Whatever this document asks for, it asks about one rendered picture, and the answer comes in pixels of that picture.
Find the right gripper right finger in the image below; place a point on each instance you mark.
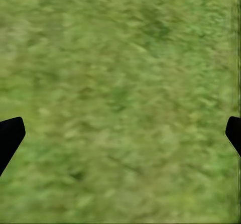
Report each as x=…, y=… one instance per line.
x=233, y=132

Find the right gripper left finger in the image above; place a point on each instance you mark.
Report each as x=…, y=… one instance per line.
x=12, y=133

